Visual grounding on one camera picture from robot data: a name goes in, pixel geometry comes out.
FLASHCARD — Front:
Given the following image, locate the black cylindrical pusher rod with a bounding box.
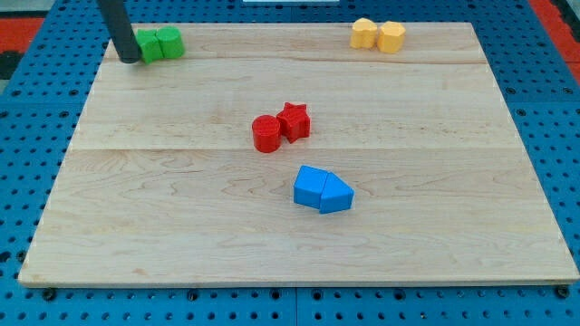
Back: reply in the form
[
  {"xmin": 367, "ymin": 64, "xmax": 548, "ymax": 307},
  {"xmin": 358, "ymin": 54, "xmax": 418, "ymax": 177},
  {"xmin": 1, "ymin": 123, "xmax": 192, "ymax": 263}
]
[{"xmin": 97, "ymin": 0, "xmax": 141, "ymax": 63}]

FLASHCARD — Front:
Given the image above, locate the green star block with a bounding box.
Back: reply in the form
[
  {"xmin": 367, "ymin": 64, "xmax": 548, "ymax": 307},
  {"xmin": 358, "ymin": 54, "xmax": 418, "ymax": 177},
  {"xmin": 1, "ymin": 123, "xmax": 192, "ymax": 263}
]
[{"xmin": 136, "ymin": 29, "xmax": 164, "ymax": 64}]

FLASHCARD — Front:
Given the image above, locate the green cylinder block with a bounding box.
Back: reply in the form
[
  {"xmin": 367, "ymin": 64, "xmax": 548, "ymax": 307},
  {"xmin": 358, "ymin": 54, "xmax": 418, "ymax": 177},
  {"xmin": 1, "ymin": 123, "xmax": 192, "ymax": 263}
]
[{"xmin": 156, "ymin": 25, "xmax": 185, "ymax": 59}]

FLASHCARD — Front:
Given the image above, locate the red star block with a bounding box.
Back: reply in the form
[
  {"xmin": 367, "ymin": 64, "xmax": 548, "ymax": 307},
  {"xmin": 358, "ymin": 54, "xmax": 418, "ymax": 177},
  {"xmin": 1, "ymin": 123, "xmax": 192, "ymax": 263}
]
[{"xmin": 276, "ymin": 102, "xmax": 311, "ymax": 143}]

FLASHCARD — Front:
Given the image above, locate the red cylinder block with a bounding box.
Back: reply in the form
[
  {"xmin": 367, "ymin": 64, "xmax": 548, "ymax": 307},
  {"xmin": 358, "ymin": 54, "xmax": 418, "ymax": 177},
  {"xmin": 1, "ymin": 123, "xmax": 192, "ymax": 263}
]
[{"xmin": 252, "ymin": 115, "xmax": 281, "ymax": 153}]

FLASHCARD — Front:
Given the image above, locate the wooden board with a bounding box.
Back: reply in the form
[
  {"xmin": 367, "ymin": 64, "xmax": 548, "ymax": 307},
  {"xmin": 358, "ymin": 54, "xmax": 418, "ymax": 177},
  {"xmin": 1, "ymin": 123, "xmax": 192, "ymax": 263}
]
[{"xmin": 18, "ymin": 23, "xmax": 579, "ymax": 288}]

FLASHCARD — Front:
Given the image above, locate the yellow heart block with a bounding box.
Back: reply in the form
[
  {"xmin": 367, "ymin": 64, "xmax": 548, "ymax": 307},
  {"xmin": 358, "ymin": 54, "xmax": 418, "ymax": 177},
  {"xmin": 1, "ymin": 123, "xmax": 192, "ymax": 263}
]
[{"xmin": 350, "ymin": 18, "xmax": 378, "ymax": 49}]

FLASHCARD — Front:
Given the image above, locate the blue cube block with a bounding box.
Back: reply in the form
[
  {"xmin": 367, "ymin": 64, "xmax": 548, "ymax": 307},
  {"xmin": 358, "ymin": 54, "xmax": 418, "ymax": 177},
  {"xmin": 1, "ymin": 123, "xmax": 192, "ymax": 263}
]
[{"xmin": 294, "ymin": 165, "xmax": 329, "ymax": 209}]

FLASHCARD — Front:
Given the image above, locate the yellow hexagon block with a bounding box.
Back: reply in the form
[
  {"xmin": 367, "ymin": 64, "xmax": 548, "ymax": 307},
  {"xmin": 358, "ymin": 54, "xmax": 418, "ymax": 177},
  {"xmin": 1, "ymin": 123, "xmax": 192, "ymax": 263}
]
[{"xmin": 376, "ymin": 21, "xmax": 406, "ymax": 53}]

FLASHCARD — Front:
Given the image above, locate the blue triangle block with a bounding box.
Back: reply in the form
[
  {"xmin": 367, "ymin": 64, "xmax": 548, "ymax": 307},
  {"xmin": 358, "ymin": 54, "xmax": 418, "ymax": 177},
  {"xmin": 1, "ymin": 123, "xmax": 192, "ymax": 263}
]
[{"xmin": 319, "ymin": 172, "xmax": 354, "ymax": 214}]

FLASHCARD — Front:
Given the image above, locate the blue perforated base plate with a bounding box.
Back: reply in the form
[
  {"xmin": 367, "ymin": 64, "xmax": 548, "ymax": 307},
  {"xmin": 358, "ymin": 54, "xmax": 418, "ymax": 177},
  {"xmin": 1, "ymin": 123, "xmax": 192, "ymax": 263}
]
[{"xmin": 1, "ymin": 0, "xmax": 579, "ymax": 325}]

